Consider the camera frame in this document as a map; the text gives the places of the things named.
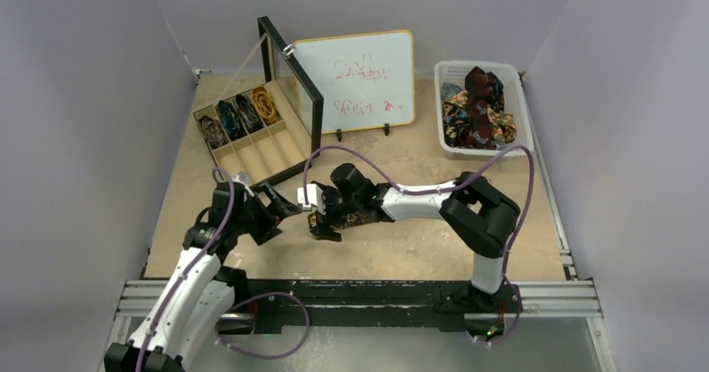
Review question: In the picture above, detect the black aluminium mounting rail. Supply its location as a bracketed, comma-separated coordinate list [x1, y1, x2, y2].
[113, 278, 604, 338]

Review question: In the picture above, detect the purple cable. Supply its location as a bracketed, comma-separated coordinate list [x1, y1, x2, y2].
[301, 144, 536, 347]
[134, 167, 311, 372]

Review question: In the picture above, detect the blue dark rolled tie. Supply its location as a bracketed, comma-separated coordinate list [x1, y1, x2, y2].
[217, 100, 246, 141]

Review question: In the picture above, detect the yellow rolled tie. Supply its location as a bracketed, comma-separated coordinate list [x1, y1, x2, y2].
[251, 86, 279, 125]

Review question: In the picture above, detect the white plastic basket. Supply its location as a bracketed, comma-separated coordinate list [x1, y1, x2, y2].
[434, 60, 534, 159]

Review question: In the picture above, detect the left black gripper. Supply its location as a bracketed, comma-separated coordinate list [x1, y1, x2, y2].
[232, 182, 299, 244]

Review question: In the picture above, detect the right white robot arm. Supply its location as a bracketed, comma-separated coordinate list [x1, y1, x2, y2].
[297, 163, 522, 311]

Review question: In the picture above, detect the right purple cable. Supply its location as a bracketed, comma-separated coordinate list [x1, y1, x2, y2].
[301, 144, 536, 347]

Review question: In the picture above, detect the dark grey rolled tie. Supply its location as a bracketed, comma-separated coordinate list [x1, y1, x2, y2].
[235, 94, 263, 134]

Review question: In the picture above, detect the dark red tie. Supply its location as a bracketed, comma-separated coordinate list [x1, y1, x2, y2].
[464, 67, 504, 150]

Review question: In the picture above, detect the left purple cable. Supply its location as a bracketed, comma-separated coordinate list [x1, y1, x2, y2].
[134, 167, 311, 372]

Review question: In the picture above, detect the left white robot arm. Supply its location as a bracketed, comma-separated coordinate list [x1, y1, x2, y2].
[104, 181, 301, 371]

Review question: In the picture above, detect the small whiteboard with stand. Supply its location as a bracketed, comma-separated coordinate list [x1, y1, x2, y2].
[294, 29, 416, 134]

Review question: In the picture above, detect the brown floral black tie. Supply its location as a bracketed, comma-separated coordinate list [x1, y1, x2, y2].
[322, 212, 379, 231]

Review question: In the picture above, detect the black tie storage box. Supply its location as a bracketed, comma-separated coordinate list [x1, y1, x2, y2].
[192, 17, 324, 185]

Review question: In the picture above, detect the grey patterned rolled tie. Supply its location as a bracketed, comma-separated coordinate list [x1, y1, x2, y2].
[197, 115, 228, 150]

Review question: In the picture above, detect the colourful patterned tie pile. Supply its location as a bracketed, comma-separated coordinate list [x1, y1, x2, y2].
[441, 84, 518, 150]

